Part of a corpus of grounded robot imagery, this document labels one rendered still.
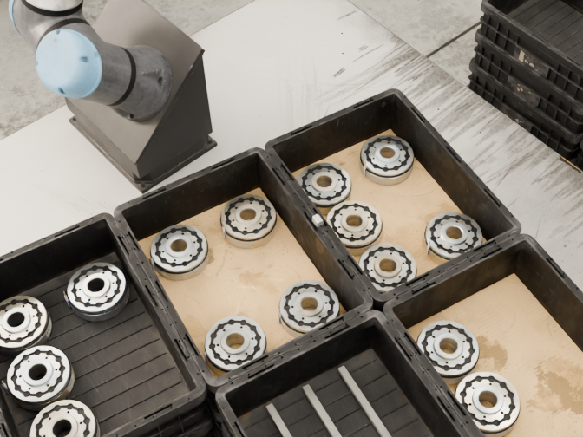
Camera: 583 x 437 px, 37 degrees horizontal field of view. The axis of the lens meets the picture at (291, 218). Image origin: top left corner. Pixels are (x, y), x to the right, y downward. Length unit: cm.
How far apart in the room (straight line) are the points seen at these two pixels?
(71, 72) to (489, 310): 85
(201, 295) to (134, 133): 41
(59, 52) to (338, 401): 79
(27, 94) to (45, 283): 161
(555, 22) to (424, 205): 107
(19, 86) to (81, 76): 159
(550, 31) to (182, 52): 119
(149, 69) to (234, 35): 49
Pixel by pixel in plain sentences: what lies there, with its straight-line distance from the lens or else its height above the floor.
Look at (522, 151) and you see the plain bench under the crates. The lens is 197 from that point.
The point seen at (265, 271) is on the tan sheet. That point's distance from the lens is 157.
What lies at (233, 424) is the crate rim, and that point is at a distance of 133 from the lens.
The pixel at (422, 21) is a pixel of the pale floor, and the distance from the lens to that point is 331.
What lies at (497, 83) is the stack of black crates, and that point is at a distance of 257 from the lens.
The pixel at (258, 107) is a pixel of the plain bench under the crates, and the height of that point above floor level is 70.
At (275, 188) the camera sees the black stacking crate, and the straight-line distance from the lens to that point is 160.
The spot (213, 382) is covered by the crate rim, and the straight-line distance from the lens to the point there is 136.
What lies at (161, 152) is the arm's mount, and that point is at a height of 78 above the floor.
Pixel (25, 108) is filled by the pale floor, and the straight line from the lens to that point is 312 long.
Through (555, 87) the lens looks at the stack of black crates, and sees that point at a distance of 243.
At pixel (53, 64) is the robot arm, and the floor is 105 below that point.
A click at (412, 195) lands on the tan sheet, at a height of 83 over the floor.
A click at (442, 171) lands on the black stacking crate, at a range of 167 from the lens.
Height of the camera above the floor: 215
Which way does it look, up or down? 53 degrees down
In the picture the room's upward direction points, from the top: 2 degrees counter-clockwise
